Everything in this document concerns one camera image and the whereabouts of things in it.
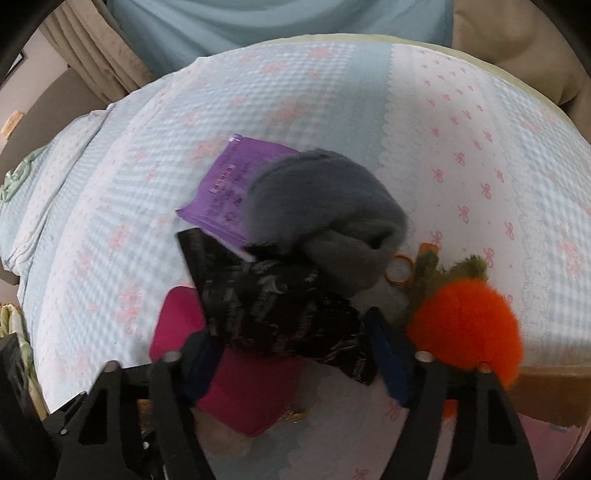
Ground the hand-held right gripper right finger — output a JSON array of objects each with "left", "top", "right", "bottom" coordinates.
[{"left": 364, "top": 308, "right": 539, "bottom": 480}]

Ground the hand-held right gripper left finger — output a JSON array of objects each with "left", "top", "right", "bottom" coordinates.
[{"left": 44, "top": 330, "right": 223, "bottom": 480}]

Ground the black printed packet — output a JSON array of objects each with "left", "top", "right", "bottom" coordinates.
[{"left": 177, "top": 228, "right": 377, "bottom": 386}]

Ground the magenta pouch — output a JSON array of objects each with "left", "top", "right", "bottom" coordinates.
[{"left": 150, "top": 285, "right": 303, "bottom": 437}]

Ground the orange plush toy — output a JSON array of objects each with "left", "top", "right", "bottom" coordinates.
[{"left": 406, "top": 244, "right": 525, "bottom": 418}]

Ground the cardboard box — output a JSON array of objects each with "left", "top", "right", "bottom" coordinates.
[{"left": 508, "top": 364, "right": 591, "bottom": 428}]

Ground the purple packet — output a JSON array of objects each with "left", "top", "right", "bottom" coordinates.
[{"left": 175, "top": 133, "right": 305, "bottom": 260}]

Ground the green ruffled cloth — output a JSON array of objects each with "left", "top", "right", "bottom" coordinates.
[{"left": 0, "top": 150, "right": 47, "bottom": 205}]

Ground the light blue patterned bedsheet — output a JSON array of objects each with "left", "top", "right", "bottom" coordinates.
[{"left": 0, "top": 37, "right": 591, "bottom": 480}]

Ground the beige curtain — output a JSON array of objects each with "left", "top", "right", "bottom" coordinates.
[{"left": 39, "top": 0, "right": 155, "bottom": 104}]

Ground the brown cushion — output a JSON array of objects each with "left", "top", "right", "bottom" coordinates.
[{"left": 451, "top": 0, "right": 591, "bottom": 121}]

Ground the light blue cloth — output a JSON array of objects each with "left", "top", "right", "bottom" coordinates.
[{"left": 106, "top": 0, "right": 454, "bottom": 80}]

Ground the orange key ring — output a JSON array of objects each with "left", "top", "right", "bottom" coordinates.
[{"left": 385, "top": 255, "right": 415, "bottom": 288}]

